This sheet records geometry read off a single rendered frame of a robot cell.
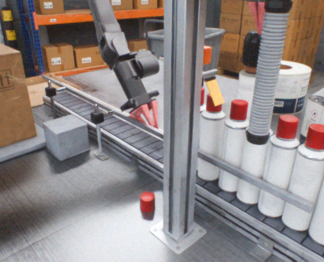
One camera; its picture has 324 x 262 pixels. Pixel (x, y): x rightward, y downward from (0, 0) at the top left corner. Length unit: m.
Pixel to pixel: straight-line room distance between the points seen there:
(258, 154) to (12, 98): 0.71
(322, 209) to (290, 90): 0.59
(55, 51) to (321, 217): 4.10
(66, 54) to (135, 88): 3.66
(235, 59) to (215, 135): 3.86
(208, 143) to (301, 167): 0.20
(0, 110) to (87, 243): 0.50
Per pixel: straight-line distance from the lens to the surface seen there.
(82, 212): 0.73
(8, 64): 0.97
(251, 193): 0.66
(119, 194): 0.77
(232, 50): 4.53
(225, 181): 0.68
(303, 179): 0.58
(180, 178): 0.55
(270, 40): 0.44
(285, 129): 0.57
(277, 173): 0.60
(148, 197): 0.70
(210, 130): 0.66
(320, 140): 0.55
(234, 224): 0.68
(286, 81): 1.10
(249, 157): 0.61
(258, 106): 0.46
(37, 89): 1.58
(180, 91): 0.48
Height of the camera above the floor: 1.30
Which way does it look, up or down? 26 degrees down
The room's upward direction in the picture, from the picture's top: straight up
